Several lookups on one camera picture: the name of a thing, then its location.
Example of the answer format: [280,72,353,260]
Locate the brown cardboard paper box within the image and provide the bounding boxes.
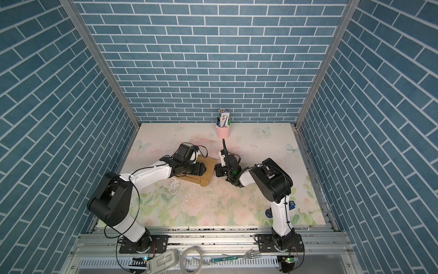
[177,156,217,187]

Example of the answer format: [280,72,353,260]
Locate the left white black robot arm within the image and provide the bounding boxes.
[87,142,207,253]

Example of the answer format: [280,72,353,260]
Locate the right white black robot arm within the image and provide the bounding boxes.
[214,140,297,250]

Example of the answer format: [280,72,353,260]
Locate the pink pen holder cup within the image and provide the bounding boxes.
[216,126,231,139]

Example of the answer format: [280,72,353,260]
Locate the floral table mat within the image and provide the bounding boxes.
[122,123,325,228]

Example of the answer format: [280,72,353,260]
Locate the blue black stapler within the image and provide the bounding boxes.
[265,201,295,219]

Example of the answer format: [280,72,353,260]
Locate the silver fork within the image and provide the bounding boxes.
[222,249,261,260]

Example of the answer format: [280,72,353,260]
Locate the white plastic device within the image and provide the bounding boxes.
[147,250,179,274]

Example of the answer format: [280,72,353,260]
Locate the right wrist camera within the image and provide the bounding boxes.
[220,155,227,167]

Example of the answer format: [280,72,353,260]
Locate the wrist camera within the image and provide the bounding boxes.
[220,155,227,167]
[190,145,200,163]

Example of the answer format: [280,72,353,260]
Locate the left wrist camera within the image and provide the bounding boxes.
[190,145,200,163]

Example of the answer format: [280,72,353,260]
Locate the green handled tool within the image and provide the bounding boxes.
[210,256,239,263]

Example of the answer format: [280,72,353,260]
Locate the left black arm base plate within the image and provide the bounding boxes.
[117,235,169,255]

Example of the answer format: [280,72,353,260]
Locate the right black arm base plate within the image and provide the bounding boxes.
[254,232,305,253]

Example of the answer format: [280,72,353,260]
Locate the coiled grey cable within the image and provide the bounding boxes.
[179,245,205,274]

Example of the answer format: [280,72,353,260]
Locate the aluminium frame rail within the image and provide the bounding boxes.
[61,226,362,274]

